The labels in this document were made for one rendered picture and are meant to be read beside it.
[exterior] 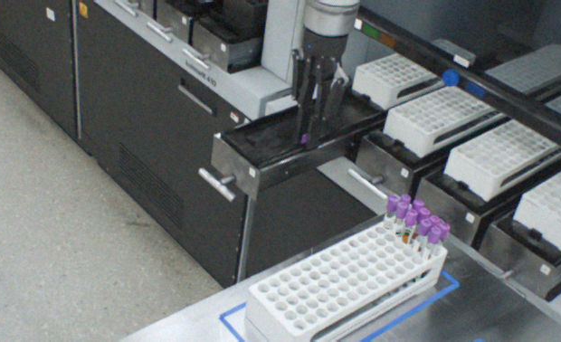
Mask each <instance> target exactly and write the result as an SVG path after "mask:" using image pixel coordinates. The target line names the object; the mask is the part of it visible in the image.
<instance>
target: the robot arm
mask: <svg viewBox="0 0 561 342"><path fill-rule="evenodd" d="M359 6H360V0H305V4H304V10H303V17H302V21H303V23H304V24H305V31H304V36H303V45H304V46H301V47H298V48H294V49H291V56H292V60H293V65H292V86H291V98H292V99H293V101H296V102H298V106H299V112H298V122H299V123H298V129H296V135H295V141H296V142H300V141H302V137H303V135H304V134H307V141H306V146H305V148H306V149H311V148H314V147H317V146H318V145H319V140H320V134H321V133H323V132H324V129H325V123H326V121H328V120H330V119H333V118H335V117H336V116H337V113H338V108H339V105H340V103H341V100H342V97H343V94H344V91H345V87H346V86H347V85H348V84H349V83H350V82H351V81H352V78H351V75H350V74H348V75H346V74H345V73H344V72H343V71H342V69H341V68H342V61H341V58H342V55H343V53H344V52H345V49H346V45H347V41H348V36H349V34H350V33H351V32H352V31H353V30H354V28H355V22H356V18H357V9H359ZM334 74H336V79H335V80H334ZM332 82H334V83H333V85H332V87H331V83H332ZM316 84H317V85H318V86H317V96H316V107H314V106H312V104H314V103H313V100H312V99H313V95H314V92H315V89H316ZM298 92H299V93H298ZM309 105H311V106H309ZM314 108H315V115H314V116H313V112H314Z"/></svg>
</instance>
